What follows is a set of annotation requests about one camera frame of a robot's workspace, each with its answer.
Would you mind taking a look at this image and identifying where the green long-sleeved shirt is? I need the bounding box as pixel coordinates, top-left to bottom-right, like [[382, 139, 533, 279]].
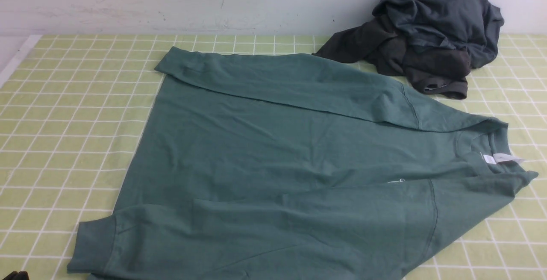
[[67, 47, 538, 280]]

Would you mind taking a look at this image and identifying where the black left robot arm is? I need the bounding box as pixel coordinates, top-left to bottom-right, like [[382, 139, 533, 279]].
[[2, 271, 29, 280]]

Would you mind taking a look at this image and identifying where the dark brown garment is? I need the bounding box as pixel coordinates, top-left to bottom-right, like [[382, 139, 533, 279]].
[[316, 15, 471, 100]]

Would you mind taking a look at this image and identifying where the green checkered tablecloth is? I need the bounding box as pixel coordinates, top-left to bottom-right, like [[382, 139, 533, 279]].
[[0, 34, 547, 280]]

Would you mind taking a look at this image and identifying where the dark grey sweatshirt pile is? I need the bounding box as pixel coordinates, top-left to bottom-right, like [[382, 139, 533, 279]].
[[372, 0, 504, 68]]

